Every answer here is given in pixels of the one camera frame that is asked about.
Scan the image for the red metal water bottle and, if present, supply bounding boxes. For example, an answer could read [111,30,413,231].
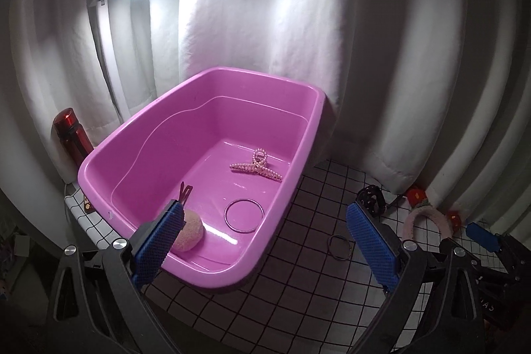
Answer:
[52,108,94,168]

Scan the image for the pearl hair claw clip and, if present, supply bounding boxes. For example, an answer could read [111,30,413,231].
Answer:
[230,148,283,182]

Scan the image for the pink strawberry plush headband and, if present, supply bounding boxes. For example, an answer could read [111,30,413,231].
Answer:
[402,187,463,241]

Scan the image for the pink plastic tub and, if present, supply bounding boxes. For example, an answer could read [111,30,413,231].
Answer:
[77,67,325,289]

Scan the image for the dark bobby hair pins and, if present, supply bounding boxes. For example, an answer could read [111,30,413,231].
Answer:
[177,181,192,206]

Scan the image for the white curtain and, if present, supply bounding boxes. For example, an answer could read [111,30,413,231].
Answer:
[1,0,530,247]

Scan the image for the thin metal bangle ring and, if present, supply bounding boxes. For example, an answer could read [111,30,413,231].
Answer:
[224,197,265,234]

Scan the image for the black grid white tablecloth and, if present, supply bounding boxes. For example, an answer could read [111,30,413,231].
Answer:
[62,158,531,354]

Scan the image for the beige fluffy round pouch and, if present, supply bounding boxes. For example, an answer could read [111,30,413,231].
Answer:
[172,209,204,253]

